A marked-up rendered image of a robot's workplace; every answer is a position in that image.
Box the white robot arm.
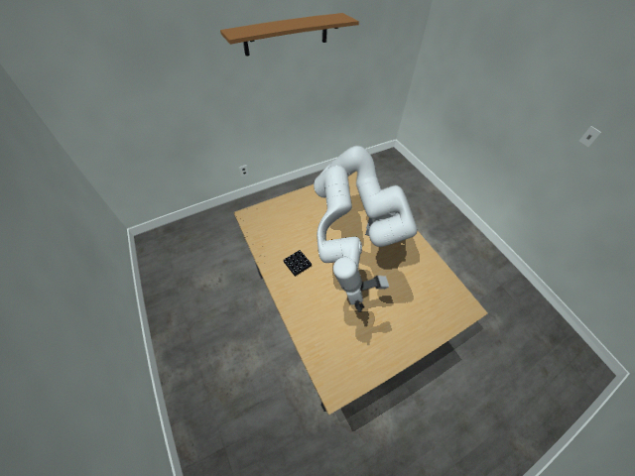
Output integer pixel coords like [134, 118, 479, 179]
[314, 146, 417, 293]

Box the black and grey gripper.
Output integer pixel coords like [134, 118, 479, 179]
[346, 288, 364, 312]

